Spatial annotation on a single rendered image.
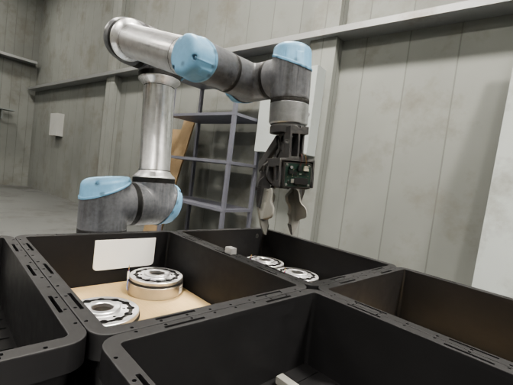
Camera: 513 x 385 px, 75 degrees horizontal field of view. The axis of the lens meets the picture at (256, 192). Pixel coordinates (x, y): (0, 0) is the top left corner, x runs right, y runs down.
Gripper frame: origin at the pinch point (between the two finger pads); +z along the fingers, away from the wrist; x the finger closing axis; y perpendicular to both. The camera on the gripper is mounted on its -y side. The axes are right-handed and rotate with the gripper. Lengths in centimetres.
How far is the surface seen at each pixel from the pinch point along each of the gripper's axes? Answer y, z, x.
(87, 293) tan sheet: -3.7, 12.6, -34.9
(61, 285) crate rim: 20.0, 3.1, -34.9
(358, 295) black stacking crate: 17.1, 8.3, 7.7
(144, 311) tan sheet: 4.3, 13.4, -25.3
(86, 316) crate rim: 28.3, 3.5, -31.3
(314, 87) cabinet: -231, -96, 131
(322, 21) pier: -247, -168, 144
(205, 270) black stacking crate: -0.8, 8.4, -14.2
